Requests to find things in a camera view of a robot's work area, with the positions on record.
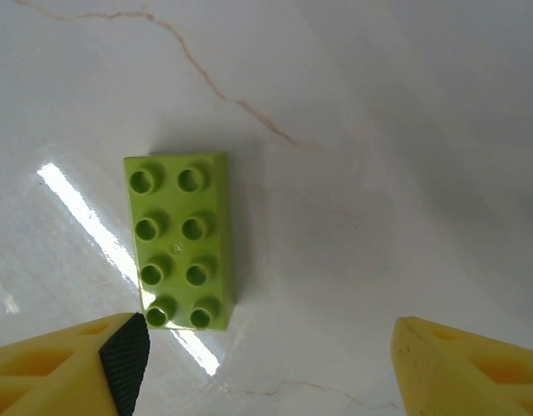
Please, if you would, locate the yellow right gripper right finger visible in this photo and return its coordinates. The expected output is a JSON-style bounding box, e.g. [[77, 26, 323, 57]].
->
[[391, 316, 533, 416]]

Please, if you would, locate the long green lego brick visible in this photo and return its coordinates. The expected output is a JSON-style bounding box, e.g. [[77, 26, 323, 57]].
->
[[122, 150, 237, 333]]

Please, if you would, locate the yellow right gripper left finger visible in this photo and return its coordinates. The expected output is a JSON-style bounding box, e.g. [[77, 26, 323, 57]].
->
[[0, 312, 151, 416]]

